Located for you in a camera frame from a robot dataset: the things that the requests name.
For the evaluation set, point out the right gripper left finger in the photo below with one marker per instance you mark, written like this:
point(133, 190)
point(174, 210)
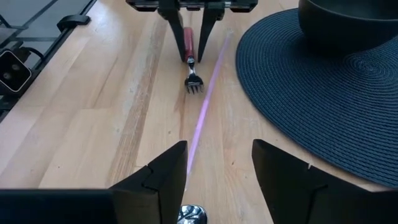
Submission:
point(161, 186)

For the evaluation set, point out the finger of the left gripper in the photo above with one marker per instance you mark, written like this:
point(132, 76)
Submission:
point(177, 34)
point(206, 31)

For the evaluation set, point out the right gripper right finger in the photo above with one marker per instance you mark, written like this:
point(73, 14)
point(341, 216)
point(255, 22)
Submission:
point(280, 180)

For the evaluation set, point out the black ceramic bowl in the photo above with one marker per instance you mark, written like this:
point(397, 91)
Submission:
point(348, 25)

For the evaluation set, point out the dark round woven placemat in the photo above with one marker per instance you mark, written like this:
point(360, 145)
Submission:
point(311, 109)

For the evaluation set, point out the black frame clamp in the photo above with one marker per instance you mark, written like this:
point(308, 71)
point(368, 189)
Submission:
point(73, 20)

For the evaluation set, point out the small black camera box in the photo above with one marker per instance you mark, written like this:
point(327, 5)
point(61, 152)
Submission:
point(12, 71)

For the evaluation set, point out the black metal table frame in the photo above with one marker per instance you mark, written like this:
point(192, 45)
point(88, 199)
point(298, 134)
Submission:
point(6, 107)

